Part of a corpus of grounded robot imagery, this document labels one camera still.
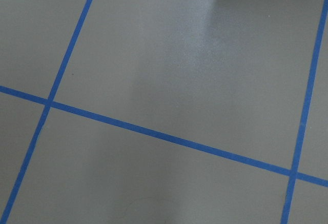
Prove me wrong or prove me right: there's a blue tape cross line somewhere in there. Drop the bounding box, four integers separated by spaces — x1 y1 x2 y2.
1 86 327 187

